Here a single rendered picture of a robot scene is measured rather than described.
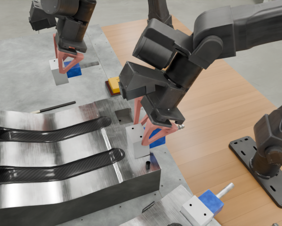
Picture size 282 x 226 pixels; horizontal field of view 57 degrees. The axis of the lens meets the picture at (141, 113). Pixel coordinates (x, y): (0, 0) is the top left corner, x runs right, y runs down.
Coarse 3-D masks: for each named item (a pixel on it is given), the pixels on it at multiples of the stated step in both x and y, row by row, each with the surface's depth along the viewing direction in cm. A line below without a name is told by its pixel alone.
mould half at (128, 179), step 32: (32, 128) 62; (0, 160) 52; (32, 160) 55; (64, 160) 58; (128, 160) 57; (0, 192) 47; (32, 192) 50; (64, 192) 52; (96, 192) 53; (128, 192) 57; (0, 224) 48; (32, 224) 52
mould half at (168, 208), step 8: (176, 192) 55; (184, 192) 55; (160, 200) 54; (168, 200) 54; (176, 200) 54; (184, 200) 54; (152, 208) 53; (160, 208) 53; (168, 208) 53; (176, 208) 53; (144, 216) 52; (152, 216) 52; (160, 216) 52; (168, 216) 52; (176, 216) 52; (128, 224) 49; (136, 224) 50; (144, 224) 50; (152, 224) 51; (160, 224) 51; (168, 224) 51; (184, 224) 51; (208, 224) 51; (216, 224) 51
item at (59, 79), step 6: (54, 60) 72; (54, 66) 70; (78, 66) 72; (84, 66) 74; (90, 66) 75; (54, 72) 70; (66, 72) 71; (72, 72) 72; (78, 72) 73; (54, 78) 71; (60, 78) 71; (66, 78) 72; (60, 84) 73
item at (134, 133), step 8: (128, 128) 57; (136, 128) 57; (144, 128) 58; (128, 136) 56; (136, 136) 55; (152, 136) 56; (128, 144) 60; (136, 144) 54; (152, 144) 57; (160, 144) 58; (136, 152) 56; (144, 152) 57
